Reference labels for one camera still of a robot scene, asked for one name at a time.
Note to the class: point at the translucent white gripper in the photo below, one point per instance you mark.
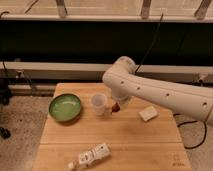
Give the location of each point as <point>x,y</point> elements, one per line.
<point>123,103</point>

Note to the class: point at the red chili pepper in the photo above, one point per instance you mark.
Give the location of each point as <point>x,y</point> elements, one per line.
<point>115,108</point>

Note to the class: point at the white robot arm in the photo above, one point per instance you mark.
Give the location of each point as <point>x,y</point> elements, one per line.
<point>193,101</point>

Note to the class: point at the white ceramic cup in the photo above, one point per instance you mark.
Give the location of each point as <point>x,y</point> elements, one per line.
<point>99,103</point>

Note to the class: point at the green ceramic bowl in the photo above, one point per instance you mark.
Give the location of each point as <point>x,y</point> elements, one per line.
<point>65,107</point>

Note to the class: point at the black object on floor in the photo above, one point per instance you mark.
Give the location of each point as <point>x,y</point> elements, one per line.
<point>4,133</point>

